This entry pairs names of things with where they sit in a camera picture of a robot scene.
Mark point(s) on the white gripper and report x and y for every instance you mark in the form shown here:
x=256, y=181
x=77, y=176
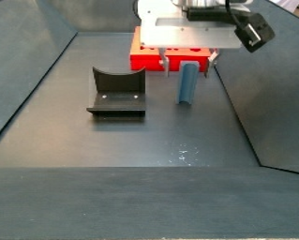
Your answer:
x=167, y=29

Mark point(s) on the black curved fixture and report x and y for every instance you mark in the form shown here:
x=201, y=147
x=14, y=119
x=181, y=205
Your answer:
x=121, y=92

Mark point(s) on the red shape sorter block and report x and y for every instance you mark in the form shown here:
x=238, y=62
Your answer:
x=145, y=57

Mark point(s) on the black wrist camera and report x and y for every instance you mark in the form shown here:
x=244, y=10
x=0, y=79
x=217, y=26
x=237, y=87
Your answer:
x=252, y=27

